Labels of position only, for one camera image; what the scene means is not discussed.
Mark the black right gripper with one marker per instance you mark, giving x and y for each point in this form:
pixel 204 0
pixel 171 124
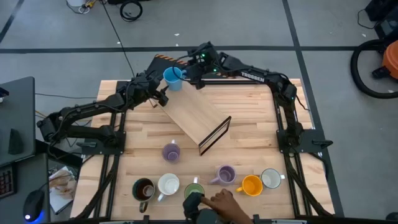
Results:
pixel 197 74

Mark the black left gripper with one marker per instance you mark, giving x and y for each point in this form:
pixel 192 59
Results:
pixel 146 88

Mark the blue mug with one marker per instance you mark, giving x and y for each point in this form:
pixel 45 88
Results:
pixel 173 77

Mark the purple mug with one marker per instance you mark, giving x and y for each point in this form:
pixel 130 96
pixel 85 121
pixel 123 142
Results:
pixel 171 152

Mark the teal mug white interior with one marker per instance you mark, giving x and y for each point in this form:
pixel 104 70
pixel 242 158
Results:
pixel 168 185

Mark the dark green mug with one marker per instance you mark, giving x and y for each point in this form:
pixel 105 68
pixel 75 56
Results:
pixel 143 190

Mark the lilac ribbed bubble mug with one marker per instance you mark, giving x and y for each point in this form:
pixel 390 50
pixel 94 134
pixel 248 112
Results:
pixel 224 175

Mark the orange mug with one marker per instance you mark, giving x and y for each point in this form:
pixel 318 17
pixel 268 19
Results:
pixel 250 185

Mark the white enamel mug dark rim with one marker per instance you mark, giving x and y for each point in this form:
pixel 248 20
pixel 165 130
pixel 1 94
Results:
pixel 270 179

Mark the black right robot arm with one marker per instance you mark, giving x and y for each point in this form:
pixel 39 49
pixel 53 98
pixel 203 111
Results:
pixel 252 77

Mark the person's forearm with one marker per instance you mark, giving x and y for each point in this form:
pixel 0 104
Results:
pixel 241 217

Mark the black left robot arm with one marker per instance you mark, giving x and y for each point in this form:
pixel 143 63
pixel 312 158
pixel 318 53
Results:
pixel 93 107

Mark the black mat hazard stripes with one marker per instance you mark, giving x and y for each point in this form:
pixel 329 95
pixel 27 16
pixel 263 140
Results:
pixel 158 63

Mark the light green mug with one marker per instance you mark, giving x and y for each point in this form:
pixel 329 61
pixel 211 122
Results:
pixel 193 190

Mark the black handheld object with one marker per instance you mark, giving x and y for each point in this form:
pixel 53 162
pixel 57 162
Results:
pixel 192 203

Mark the person's hand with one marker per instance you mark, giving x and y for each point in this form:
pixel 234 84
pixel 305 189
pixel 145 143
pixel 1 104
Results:
pixel 222 202

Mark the white bucket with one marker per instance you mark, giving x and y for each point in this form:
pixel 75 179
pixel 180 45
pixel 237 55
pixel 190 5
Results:
pixel 74 2

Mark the white paper pad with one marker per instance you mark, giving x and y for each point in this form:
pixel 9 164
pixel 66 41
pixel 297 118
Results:
pixel 63 189

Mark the grey desk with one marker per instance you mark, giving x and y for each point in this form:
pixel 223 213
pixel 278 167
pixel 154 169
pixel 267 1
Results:
pixel 18 109
pixel 18 205

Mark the black wedge-shaped object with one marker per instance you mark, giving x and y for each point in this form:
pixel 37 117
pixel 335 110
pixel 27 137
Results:
pixel 15 143

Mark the black computer mouse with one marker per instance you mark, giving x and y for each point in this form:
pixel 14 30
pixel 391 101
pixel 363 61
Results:
pixel 33 205

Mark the black keyboard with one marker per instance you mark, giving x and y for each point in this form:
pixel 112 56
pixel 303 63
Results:
pixel 7 182

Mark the orange vacuum cleaner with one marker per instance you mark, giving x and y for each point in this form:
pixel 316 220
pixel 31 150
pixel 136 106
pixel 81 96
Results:
pixel 391 59

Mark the black equipment case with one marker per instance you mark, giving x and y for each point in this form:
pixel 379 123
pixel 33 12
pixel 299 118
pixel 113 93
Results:
pixel 385 15

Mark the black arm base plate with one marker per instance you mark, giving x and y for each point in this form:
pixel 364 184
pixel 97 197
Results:
pixel 308 141
pixel 102 146

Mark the black metal table frame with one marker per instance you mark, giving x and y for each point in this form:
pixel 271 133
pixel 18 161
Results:
pixel 112 193

